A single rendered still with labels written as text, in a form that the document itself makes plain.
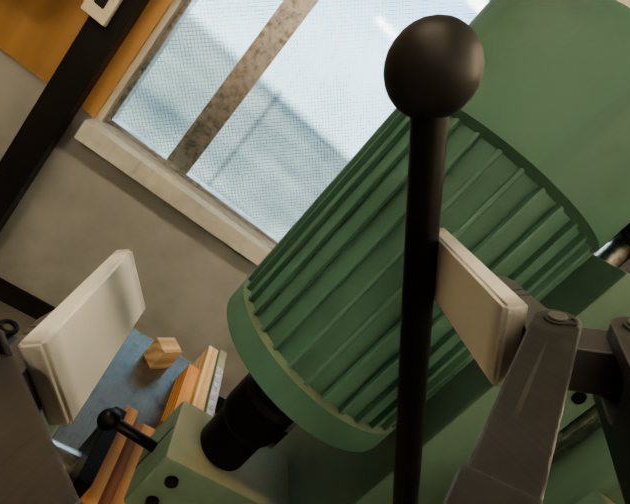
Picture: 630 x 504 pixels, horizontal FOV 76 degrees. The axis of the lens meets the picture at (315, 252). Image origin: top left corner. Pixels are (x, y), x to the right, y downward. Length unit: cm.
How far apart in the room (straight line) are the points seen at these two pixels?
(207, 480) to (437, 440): 20
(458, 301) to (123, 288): 13
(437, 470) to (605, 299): 18
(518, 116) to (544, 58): 3
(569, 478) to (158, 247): 157
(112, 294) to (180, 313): 170
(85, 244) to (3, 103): 54
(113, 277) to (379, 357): 17
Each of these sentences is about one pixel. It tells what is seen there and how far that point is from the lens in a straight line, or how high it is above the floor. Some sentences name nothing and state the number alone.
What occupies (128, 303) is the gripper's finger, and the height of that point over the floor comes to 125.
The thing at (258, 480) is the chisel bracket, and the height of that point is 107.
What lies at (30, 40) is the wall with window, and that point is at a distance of 172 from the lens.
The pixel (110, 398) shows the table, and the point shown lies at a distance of 65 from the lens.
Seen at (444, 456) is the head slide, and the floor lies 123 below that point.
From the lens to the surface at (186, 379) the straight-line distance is 68.
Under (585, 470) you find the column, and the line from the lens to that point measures 40.
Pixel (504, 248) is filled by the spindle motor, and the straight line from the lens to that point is 26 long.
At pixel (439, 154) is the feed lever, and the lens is 16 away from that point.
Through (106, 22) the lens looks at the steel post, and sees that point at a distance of 154.
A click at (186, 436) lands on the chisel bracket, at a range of 42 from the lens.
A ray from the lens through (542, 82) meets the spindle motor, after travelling 27.
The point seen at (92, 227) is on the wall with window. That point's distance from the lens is 179.
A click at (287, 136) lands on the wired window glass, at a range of 165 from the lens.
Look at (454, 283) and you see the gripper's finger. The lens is 16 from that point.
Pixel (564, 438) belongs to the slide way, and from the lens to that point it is 39.
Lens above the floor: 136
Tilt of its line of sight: 14 degrees down
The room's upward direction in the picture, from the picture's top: 42 degrees clockwise
